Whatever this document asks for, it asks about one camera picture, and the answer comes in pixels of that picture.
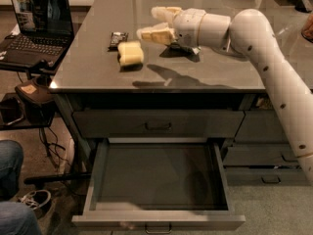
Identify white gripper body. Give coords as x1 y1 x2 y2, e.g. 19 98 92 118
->
173 8 206 47

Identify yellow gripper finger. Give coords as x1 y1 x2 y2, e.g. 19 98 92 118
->
151 7 182 24
137 23 175 45

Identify yellow sponge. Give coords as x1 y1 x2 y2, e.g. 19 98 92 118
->
117 41 144 67

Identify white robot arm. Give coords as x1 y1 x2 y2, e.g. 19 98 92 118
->
137 7 313 182

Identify top left drawer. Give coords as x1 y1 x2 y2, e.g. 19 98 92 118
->
72 110 245 138

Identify top right drawer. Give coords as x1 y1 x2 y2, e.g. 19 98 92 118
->
235 110 288 143

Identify middle right drawer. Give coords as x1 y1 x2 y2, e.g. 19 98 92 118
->
223 144 298 166

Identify open middle drawer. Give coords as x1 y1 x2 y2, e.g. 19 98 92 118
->
72 141 246 234

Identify bottom right drawer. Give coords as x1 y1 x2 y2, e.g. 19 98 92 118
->
224 167 310 186

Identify green chip bag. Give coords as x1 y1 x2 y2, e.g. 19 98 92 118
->
169 42 201 55

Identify black snack bar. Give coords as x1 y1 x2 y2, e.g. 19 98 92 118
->
109 31 128 49

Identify black laptop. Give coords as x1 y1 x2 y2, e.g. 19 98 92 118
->
0 0 74 70

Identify black box with note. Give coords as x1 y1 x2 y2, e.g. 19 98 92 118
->
15 79 56 125

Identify black laptop stand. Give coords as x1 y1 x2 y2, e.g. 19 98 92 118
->
0 62 92 186

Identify person left leg jeans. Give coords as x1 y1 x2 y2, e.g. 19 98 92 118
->
0 140 23 200

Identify person leg jeans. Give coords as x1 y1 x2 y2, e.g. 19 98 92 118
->
0 140 23 200
0 202 42 235

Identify black white sneaker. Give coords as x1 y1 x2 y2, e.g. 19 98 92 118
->
18 189 52 212

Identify person right leg jeans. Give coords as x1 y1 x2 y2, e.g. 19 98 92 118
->
0 202 42 235

